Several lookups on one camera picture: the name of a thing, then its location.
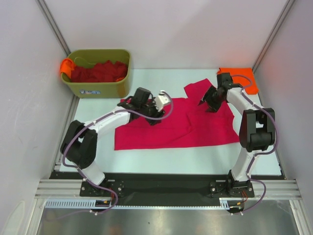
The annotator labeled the orange cloth on bin rim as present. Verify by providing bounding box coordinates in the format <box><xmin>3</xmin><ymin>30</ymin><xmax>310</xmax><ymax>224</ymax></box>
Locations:
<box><xmin>59</xmin><ymin>58</ymin><xmax>76</xmax><ymax>78</ymax></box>

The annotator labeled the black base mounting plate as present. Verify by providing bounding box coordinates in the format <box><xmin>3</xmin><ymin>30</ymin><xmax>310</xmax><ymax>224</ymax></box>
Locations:
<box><xmin>48</xmin><ymin>171</ymin><xmax>256</xmax><ymax>206</ymax></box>

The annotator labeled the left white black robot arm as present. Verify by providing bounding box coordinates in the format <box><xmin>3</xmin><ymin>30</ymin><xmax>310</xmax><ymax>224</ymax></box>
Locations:
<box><xmin>60</xmin><ymin>87</ymin><xmax>173</xmax><ymax>196</ymax></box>

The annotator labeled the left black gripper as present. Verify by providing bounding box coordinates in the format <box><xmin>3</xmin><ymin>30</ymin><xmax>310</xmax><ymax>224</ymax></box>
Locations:
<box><xmin>139</xmin><ymin>97</ymin><xmax>165</xmax><ymax>126</ymax></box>

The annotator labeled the pink t shirt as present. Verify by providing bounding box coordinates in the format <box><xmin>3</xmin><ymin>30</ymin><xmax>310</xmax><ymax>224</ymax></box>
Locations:
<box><xmin>114</xmin><ymin>79</ymin><xmax>239</xmax><ymax>150</ymax></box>

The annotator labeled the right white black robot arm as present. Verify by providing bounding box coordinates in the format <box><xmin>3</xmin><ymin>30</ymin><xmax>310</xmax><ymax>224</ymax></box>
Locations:
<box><xmin>199</xmin><ymin>72</ymin><xmax>278</xmax><ymax>196</ymax></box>

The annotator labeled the aluminium frame rail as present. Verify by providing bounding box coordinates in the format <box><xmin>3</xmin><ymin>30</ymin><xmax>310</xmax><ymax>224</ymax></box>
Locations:
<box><xmin>34</xmin><ymin>178</ymin><xmax>84</xmax><ymax>198</ymax></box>

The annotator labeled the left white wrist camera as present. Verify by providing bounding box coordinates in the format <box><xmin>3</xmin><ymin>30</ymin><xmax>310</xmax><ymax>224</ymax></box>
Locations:
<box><xmin>155</xmin><ymin>90</ymin><xmax>170</xmax><ymax>110</ymax></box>

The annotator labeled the folded orange t shirt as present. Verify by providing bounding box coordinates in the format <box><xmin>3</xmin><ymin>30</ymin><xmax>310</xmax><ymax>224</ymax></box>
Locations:
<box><xmin>217</xmin><ymin>68</ymin><xmax>259</xmax><ymax>95</ymax></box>

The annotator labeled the olive green plastic bin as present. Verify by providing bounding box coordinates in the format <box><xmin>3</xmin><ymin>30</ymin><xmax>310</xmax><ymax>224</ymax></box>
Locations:
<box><xmin>60</xmin><ymin>49</ymin><xmax>132</xmax><ymax>98</ymax></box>

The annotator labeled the slotted cable duct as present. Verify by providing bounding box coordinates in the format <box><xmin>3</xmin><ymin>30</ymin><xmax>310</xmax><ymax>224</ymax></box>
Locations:
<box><xmin>45</xmin><ymin>198</ymin><xmax>244</xmax><ymax>211</ymax></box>

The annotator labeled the dark red t shirt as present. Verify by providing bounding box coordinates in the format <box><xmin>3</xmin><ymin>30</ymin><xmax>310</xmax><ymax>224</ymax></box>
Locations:
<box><xmin>70</xmin><ymin>60</ymin><xmax>128</xmax><ymax>83</ymax></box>

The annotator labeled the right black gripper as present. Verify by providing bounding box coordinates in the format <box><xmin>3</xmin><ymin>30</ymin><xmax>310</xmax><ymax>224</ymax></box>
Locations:
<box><xmin>199</xmin><ymin>86</ymin><xmax>225</xmax><ymax>113</ymax></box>

